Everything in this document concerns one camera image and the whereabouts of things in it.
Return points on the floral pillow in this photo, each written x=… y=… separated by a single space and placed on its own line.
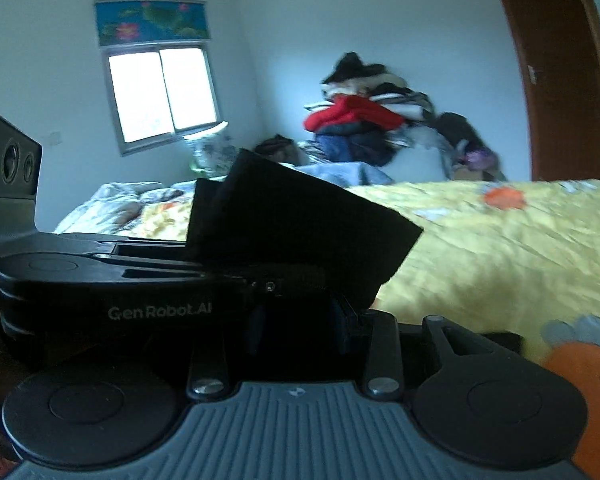
x=212 y=152

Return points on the pile of clothes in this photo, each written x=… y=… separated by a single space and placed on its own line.
x=380 y=110

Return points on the red jacket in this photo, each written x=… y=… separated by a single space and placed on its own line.
x=355 y=112

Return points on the dark bag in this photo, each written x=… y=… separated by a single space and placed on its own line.
x=275 y=149

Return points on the sliding glass window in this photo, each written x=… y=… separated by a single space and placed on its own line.
x=162 y=92

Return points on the yellow floral bedsheet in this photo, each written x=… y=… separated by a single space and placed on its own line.
x=490 y=255

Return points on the brown wooden door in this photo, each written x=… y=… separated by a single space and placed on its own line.
x=555 y=60

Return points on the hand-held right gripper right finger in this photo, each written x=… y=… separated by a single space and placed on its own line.
x=382 y=350

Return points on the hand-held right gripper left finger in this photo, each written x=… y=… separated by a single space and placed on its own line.
x=207 y=360

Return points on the purple bag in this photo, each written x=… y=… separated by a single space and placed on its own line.
x=479 y=159

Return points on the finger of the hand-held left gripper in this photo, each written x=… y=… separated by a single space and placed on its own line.
x=280 y=280
x=145 y=244

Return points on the light blue blanket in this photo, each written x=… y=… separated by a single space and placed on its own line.
x=350 y=175

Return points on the grey crumpled quilt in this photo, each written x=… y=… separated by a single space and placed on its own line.
x=110 y=205

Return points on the black pants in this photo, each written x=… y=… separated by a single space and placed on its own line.
x=300 y=215

